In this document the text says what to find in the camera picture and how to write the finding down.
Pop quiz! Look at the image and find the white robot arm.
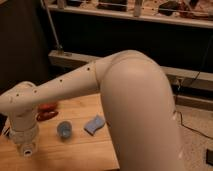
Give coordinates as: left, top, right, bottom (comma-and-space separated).
0, 50, 186, 171

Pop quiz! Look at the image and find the blue sponge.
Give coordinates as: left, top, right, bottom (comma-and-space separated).
84, 115, 105, 136

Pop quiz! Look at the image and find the white wooden shelf unit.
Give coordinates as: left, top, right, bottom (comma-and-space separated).
47, 8, 213, 111

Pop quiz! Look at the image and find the red bowl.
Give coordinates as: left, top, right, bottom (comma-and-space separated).
36, 102, 58, 122

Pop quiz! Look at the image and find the black box on floor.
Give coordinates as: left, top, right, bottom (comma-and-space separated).
206, 149, 213, 166

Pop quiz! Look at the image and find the metal rod stand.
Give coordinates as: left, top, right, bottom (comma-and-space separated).
42, 0, 68, 55

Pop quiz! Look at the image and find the black cable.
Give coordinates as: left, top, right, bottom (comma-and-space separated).
175, 33, 213, 140

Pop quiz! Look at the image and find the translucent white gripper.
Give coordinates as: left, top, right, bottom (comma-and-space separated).
9, 128, 39, 157

